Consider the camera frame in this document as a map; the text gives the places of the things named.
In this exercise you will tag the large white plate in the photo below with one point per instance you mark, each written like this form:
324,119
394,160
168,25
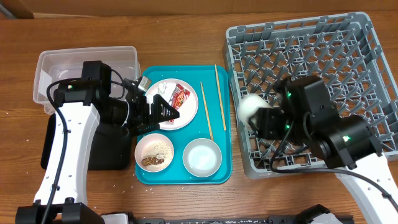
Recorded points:
187,111

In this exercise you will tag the white cup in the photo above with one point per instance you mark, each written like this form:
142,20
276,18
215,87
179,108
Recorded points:
249,105

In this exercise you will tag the spilled white rice pile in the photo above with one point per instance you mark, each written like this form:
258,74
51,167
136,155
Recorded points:
160,150

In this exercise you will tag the wooden chopstick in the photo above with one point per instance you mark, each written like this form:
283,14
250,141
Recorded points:
220,98
206,112

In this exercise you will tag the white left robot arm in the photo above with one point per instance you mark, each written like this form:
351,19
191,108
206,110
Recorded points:
80,105

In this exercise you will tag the teal plastic tray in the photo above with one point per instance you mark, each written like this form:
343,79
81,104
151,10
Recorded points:
176,173

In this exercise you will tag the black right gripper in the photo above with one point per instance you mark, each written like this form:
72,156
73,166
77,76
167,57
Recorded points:
259,121

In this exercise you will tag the clear plastic bin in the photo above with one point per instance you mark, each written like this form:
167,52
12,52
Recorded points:
54,65

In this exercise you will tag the grey dish rack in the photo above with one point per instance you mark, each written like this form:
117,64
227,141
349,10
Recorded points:
342,49

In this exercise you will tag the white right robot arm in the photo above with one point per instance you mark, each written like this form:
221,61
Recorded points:
347,145

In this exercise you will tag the red snack wrapper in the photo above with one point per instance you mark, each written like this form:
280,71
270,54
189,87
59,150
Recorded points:
179,96

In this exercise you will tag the black tray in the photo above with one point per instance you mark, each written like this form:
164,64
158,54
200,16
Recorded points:
111,148

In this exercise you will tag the grey bowl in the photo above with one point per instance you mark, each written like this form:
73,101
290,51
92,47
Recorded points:
202,157

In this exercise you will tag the small pink bowl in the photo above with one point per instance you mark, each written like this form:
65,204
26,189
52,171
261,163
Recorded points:
145,141

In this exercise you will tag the white napkin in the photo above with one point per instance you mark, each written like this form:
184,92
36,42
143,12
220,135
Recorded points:
163,89

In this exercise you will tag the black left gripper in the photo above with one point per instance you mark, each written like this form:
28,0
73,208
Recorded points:
142,116

